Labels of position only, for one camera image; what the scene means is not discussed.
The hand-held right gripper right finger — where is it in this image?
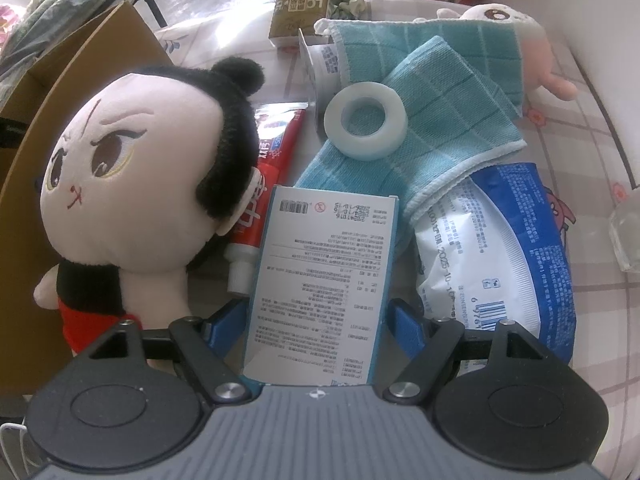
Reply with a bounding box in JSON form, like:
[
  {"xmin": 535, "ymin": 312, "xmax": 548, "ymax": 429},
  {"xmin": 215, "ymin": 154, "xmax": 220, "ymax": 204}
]
[{"xmin": 382, "ymin": 298, "xmax": 546, "ymax": 406}]

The pink plush animal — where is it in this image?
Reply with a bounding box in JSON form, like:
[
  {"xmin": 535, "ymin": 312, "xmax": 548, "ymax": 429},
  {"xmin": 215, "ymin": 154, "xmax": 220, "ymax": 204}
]
[{"xmin": 435, "ymin": 0, "xmax": 578, "ymax": 103}]

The white printed carton box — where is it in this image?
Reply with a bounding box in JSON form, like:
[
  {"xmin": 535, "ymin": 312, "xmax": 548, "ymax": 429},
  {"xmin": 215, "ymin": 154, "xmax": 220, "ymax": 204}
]
[{"xmin": 242, "ymin": 185, "xmax": 401, "ymax": 386}]

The brown cardboard box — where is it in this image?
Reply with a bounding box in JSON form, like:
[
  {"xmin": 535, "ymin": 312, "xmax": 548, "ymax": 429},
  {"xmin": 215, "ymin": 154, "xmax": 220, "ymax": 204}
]
[{"xmin": 0, "ymin": 0, "xmax": 176, "ymax": 396}]

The white yogurt cup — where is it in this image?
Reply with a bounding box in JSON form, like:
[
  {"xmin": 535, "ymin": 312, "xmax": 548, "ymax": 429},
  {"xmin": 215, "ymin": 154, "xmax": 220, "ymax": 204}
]
[{"xmin": 298, "ymin": 29, "xmax": 351, "ymax": 111}]

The red toothpaste tube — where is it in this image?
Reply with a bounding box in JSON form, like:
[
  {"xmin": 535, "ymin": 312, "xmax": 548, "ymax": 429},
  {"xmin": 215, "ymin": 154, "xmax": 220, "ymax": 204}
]
[{"xmin": 225, "ymin": 105, "xmax": 308, "ymax": 296}]

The light blue checked towel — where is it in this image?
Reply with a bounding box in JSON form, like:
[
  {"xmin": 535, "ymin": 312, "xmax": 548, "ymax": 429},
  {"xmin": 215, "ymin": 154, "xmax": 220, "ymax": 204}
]
[
  {"xmin": 314, "ymin": 16, "xmax": 523, "ymax": 121},
  {"xmin": 292, "ymin": 35, "xmax": 528, "ymax": 231}
]

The white tape roll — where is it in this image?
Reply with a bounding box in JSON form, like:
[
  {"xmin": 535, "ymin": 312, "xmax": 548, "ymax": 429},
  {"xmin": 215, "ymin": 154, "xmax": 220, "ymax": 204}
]
[{"xmin": 322, "ymin": 82, "xmax": 408, "ymax": 161}]

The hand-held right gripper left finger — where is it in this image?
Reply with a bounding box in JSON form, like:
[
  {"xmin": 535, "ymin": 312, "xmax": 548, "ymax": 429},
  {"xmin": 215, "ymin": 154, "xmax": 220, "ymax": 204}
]
[{"xmin": 90, "ymin": 299, "xmax": 253, "ymax": 405}]

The clear drinking glass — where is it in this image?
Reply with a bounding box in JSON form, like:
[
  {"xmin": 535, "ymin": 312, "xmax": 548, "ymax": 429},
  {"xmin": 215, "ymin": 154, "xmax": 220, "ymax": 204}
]
[{"xmin": 609, "ymin": 200, "xmax": 640, "ymax": 273}]

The black-haired plush doll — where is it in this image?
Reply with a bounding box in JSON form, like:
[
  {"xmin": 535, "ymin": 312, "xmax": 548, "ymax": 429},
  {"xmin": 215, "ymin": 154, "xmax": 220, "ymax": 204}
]
[{"xmin": 32, "ymin": 56, "xmax": 266, "ymax": 368}]

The blue white wipes packet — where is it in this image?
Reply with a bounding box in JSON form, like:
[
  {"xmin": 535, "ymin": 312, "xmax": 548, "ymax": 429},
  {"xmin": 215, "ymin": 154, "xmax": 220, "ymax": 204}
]
[{"xmin": 412, "ymin": 161, "xmax": 578, "ymax": 366}]

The grey quilt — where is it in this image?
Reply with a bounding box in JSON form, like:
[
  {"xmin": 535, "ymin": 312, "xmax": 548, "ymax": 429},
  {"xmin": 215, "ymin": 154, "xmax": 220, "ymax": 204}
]
[{"xmin": 0, "ymin": 0, "xmax": 146, "ymax": 78}]

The white cable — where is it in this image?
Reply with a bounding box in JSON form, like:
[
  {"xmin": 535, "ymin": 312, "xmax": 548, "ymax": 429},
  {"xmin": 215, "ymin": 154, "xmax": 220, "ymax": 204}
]
[{"xmin": 0, "ymin": 422, "xmax": 27, "ymax": 480}]

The checked floral mattress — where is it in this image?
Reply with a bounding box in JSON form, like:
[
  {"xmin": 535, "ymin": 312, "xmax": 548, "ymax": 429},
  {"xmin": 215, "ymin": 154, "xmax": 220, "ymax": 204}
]
[{"xmin": 150, "ymin": 0, "xmax": 640, "ymax": 480}]

